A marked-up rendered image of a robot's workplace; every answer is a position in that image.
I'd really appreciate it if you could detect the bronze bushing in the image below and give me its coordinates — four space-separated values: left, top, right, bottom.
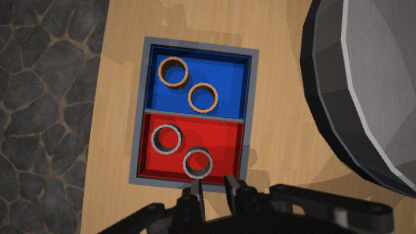
188 83 218 113
158 57 189 90

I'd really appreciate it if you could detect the grey metal sleeve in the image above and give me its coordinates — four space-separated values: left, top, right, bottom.
183 146 213 179
151 124 183 155

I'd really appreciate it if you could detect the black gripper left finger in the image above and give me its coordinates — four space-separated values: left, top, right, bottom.
97 179 206 234

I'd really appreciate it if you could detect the grey tray with blue and red compartments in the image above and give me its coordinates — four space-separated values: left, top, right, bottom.
129 36 259 193

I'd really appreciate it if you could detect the grey round turntable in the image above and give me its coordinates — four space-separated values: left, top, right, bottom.
300 0 416 199

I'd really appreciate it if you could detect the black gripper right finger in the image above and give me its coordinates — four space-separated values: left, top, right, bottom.
224 174 395 234

